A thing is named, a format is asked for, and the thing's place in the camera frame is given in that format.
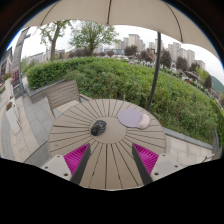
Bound thin-crowned leaning tree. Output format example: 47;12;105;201
39;19;73;63

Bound white flower planter box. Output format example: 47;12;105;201
4;99;22;135

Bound round-crowned green tree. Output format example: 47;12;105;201
68;20;120;57

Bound lilac mouse pad with wrist rest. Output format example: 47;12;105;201
117;108;151;130

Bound green hedge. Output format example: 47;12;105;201
25;56;224;148

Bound beige patio umbrella with pole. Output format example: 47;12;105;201
22;0;223;112

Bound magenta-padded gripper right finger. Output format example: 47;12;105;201
131;142;184;186

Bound black computer mouse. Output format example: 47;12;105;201
90;119;108;137

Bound grey slatted outdoor chair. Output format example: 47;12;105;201
44;79;93;118

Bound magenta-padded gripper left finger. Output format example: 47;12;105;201
40;143;92;186

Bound distant high-rise buildings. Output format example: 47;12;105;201
93;33;208;71

